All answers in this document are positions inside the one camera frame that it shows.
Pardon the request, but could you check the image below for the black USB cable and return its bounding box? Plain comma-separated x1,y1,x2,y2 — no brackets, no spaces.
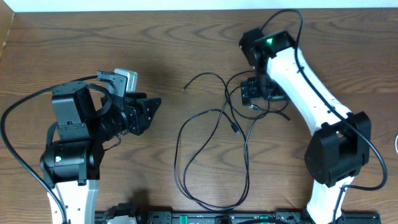
182,72,290,210
173,70,292,212

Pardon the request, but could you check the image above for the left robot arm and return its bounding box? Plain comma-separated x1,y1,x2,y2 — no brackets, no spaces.
40,81,162,223

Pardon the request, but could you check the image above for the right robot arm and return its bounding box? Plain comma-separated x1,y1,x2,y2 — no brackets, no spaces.
239,28,371,223

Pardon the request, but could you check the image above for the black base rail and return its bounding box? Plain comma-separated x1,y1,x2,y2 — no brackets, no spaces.
95,202,382,224

